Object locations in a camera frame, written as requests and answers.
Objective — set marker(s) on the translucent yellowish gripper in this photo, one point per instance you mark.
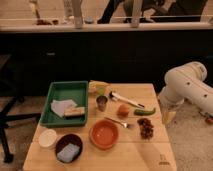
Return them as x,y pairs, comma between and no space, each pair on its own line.
168,113

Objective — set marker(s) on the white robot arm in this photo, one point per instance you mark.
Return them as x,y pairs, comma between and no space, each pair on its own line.
185,82

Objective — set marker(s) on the small metal cup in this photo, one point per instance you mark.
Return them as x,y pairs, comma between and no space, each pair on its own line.
102,102

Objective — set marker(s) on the green cup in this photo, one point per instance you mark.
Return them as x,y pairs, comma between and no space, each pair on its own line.
101,90

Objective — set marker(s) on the white paper cup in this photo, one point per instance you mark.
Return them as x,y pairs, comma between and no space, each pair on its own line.
47,138

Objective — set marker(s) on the bunch of dark grapes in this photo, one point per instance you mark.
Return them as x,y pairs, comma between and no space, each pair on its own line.
146,128

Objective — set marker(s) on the metal fork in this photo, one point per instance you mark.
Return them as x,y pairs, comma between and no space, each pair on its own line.
124,124

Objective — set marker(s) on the orange round fruit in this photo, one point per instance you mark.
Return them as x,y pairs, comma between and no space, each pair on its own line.
123,110

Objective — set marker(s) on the orange bowl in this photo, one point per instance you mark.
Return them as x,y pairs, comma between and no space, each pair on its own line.
104,134

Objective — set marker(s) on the tan wooden block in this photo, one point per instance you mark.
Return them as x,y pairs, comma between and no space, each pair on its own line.
74,111

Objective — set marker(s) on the green plastic tray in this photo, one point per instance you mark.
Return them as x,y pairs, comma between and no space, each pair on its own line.
75,90

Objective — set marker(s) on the blue sponge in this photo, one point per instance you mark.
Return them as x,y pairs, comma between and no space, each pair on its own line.
68,153

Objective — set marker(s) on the dark brown bowl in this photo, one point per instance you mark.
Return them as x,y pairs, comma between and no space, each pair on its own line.
65,140

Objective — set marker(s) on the white folded cloth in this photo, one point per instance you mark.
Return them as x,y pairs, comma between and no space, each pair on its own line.
59,106

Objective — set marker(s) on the black office chair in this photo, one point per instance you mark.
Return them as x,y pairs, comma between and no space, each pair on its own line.
4,113

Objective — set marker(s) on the white handled kitchen tool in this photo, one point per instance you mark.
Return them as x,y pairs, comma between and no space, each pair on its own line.
116,97

